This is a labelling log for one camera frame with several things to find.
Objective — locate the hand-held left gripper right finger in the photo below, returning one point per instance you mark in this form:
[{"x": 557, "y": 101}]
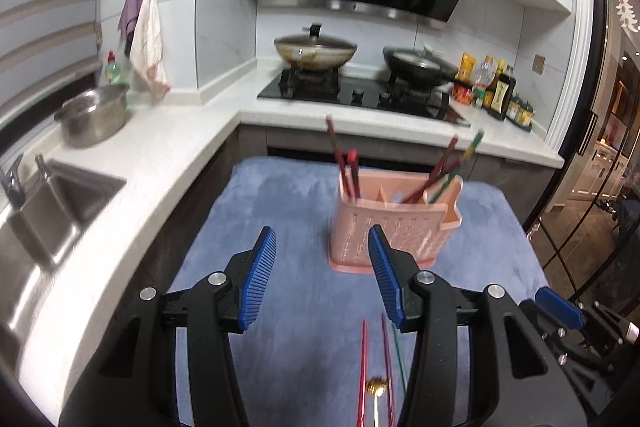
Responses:
[{"x": 385, "y": 277}]

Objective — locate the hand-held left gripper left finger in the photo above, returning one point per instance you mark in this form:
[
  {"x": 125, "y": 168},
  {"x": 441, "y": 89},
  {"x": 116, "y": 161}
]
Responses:
[{"x": 257, "y": 277}]

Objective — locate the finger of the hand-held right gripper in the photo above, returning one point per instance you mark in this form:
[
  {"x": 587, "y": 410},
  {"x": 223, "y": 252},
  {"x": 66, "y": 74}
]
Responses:
[{"x": 560, "y": 308}]

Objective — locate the pink perforated utensil holder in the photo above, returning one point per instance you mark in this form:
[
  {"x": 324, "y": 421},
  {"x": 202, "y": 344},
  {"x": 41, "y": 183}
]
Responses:
[{"x": 395, "y": 227}]

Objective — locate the bright red chopstick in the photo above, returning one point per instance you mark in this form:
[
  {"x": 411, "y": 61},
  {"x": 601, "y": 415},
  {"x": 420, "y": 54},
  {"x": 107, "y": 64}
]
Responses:
[
  {"x": 362, "y": 372},
  {"x": 354, "y": 172}
]

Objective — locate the blue plush mat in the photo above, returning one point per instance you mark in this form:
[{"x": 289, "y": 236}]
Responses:
[{"x": 300, "y": 207}]

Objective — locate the white kitchen counter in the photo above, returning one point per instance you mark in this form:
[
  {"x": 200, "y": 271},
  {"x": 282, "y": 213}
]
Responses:
[{"x": 190, "y": 127}]

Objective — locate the black gas stove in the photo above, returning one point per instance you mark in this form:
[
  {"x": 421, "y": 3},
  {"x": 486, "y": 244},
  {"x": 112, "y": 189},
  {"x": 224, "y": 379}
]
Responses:
[{"x": 350, "y": 94}]

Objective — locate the red instant noodle cup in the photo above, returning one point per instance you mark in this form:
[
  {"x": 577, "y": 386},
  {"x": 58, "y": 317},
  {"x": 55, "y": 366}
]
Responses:
[{"x": 462, "y": 96}]

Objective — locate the spice jar rack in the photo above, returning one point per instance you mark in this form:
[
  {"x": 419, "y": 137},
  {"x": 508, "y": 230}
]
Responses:
[{"x": 520, "y": 114}]

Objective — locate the small green cap bottle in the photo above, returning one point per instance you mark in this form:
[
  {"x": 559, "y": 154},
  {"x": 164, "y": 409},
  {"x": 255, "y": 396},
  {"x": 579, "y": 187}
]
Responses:
[{"x": 479, "y": 100}]

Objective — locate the glass sliding door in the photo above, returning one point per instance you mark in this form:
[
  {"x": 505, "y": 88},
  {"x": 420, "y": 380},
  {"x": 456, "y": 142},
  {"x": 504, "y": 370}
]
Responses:
[{"x": 610, "y": 107}]

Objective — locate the dark soy sauce bottle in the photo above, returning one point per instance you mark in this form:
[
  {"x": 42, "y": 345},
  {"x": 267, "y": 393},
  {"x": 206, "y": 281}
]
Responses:
[{"x": 501, "y": 94}]

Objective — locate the stainless steel sink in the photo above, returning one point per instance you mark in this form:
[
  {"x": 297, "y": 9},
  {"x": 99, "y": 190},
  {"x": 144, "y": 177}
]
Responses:
[{"x": 45, "y": 227}]

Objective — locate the black wok with lid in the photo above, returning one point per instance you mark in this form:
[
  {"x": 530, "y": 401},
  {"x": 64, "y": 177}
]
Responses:
[{"x": 415, "y": 57}]

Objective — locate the clear plastic bottle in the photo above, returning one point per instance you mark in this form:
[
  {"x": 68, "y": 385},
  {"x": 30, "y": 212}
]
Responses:
[{"x": 483, "y": 77}]

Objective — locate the yellow seasoning packet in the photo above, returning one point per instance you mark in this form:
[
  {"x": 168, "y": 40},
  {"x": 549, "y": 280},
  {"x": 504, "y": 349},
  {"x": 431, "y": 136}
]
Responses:
[{"x": 467, "y": 68}]

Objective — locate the beige wok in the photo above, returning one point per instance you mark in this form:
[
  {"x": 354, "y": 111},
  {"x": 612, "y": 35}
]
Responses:
[{"x": 315, "y": 59}]

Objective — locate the stainless steel basin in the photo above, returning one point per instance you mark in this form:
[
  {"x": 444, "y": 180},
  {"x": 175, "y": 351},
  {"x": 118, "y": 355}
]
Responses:
[{"x": 95, "y": 119}]

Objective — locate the sink soap dispenser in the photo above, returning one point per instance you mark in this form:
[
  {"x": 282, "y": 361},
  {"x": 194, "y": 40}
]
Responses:
[{"x": 42, "y": 169}]

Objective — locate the green dish soap bottle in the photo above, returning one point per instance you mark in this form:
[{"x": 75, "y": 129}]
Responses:
[{"x": 115, "y": 74}]

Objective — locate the white hanging towel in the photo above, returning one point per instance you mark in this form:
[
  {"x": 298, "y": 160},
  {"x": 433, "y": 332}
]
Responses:
[{"x": 147, "y": 42}]

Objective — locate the chrome faucet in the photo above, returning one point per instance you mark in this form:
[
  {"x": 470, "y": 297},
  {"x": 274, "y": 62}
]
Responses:
[{"x": 12, "y": 184}]

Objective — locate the purple cloth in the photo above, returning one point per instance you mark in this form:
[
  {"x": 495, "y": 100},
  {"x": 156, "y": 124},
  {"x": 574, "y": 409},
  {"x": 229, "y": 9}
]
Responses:
[{"x": 131, "y": 7}]

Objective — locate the striped window blind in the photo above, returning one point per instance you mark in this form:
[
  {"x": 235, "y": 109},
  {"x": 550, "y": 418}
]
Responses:
[{"x": 45, "y": 7}]

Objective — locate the wall switch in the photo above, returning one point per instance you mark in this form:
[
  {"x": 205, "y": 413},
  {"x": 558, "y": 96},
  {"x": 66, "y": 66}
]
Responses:
[{"x": 538, "y": 64}]

